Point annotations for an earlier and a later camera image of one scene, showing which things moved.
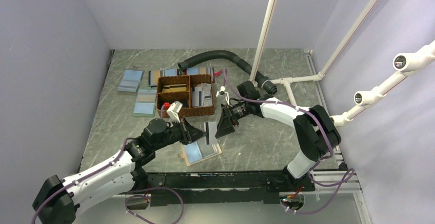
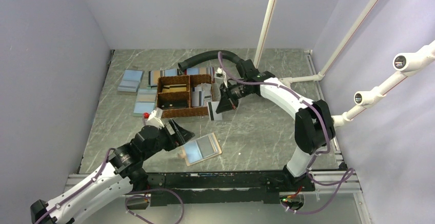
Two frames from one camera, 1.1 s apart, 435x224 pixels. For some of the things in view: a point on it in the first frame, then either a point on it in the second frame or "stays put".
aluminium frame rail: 344,181 stays put
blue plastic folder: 199,149 stays put
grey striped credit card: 210,128 to 212,106
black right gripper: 225,126 to 226,103
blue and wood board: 197,151 stays put
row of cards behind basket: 153,75 stays put
